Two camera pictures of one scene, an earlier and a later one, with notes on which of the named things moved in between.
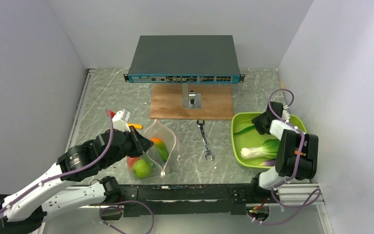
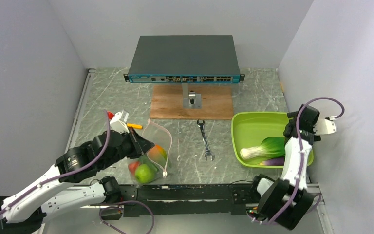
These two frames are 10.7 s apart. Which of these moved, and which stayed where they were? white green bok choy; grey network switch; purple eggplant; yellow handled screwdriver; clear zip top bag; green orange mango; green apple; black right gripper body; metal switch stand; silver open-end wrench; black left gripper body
Moved: green orange mango; black right gripper body; clear zip top bag; green apple
Stayed: purple eggplant; grey network switch; black left gripper body; yellow handled screwdriver; silver open-end wrench; metal switch stand; white green bok choy
